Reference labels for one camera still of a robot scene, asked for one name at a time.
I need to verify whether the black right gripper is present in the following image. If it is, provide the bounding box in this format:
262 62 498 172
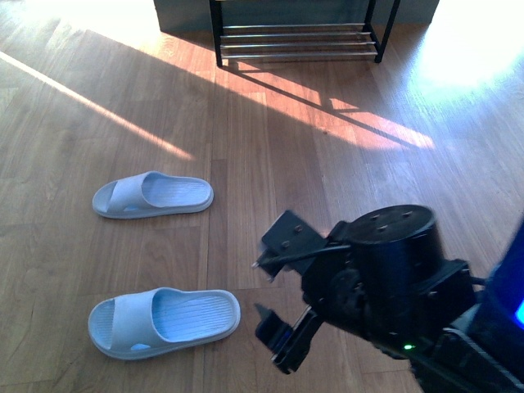
255 205 475 375

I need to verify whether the light blue slide sandal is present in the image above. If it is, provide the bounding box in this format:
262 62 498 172
88 287 241 360
92 171 214 219

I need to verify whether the black metal shoe rack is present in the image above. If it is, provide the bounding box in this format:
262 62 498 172
209 1 400 68

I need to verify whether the black cable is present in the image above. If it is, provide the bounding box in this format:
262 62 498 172
255 243 353 265

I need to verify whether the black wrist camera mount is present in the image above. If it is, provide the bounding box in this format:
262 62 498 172
254 210 328 281

